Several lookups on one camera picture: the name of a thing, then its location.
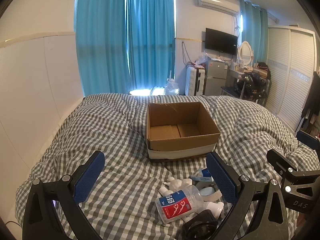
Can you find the white air conditioner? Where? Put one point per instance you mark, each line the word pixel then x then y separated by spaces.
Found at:
pixel 216 3

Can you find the white suitcase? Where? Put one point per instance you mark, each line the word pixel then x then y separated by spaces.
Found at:
pixel 195 82

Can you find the white plastic bottle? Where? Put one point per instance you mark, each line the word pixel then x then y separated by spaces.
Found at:
pixel 212 208

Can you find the brown cardboard box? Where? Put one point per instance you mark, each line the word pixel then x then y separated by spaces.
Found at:
pixel 162 132

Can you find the grey checkered blanket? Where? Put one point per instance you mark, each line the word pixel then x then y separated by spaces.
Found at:
pixel 100 130

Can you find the white dressing table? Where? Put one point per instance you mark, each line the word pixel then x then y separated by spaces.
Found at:
pixel 235 72

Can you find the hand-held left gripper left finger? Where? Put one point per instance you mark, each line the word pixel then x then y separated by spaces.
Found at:
pixel 88 177

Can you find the white louvered wardrobe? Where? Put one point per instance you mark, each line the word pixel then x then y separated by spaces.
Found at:
pixel 290 75

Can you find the black wall television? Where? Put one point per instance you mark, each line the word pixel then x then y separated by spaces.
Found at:
pixel 221 41

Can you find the clear jar red blue label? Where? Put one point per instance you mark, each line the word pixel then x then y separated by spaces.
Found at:
pixel 175 203

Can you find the silver small fridge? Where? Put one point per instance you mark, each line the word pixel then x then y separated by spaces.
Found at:
pixel 216 77

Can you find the small white dropper bottle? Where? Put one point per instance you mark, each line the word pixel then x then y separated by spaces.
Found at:
pixel 165 191

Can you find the white oval mirror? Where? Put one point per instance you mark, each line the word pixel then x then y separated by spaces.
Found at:
pixel 245 52

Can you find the narrow teal window curtain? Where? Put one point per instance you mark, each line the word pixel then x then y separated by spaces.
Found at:
pixel 150 42

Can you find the teal curtain beside wardrobe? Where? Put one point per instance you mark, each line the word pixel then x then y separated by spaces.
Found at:
pixel 252 30

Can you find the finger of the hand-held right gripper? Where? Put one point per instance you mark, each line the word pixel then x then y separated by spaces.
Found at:
pixel 277 160
pixel 310 141

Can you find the plastic bags on fridge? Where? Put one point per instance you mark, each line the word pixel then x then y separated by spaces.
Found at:
pixel 202 60

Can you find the clear water jug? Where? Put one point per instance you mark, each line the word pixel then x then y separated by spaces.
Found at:
pixel 172 88

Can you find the blue white tube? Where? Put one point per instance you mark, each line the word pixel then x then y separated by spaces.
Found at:
pixel 201 175

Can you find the wide teal curtain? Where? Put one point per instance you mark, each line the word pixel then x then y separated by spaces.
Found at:
pixel 100 42

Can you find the black round container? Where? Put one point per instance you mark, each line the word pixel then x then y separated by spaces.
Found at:
pixel 200 226

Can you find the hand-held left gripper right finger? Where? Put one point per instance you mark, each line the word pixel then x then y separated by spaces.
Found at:
pixel 222 180

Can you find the dark chair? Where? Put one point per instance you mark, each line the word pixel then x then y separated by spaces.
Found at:
pixel 230 91

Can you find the white spray bottle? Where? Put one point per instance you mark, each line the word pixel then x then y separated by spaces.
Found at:
pixel 178 183

